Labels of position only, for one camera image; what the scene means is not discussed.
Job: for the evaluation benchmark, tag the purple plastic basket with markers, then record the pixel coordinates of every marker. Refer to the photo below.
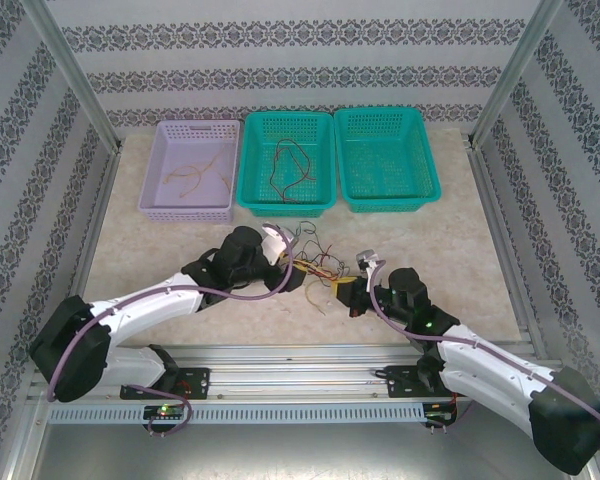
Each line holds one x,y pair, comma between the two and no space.
190,205

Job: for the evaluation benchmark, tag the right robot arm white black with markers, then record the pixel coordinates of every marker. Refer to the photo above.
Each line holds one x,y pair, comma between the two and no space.
490,365

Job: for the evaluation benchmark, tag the teal plastic basket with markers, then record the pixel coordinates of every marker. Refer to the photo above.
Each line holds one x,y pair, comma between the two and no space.
385,165
250,165

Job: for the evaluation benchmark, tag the aluminium frame post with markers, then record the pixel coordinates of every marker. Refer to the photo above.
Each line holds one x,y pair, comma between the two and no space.
75,75
515,70

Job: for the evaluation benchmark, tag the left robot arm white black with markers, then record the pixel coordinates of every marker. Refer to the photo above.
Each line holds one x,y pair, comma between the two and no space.
145,305

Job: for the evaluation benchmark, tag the small controller board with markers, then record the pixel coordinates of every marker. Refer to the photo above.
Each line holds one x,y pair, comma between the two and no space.
165,412
440,416

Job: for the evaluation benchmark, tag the aluminium base beam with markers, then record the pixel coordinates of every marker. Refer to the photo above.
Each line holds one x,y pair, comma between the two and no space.
290,370

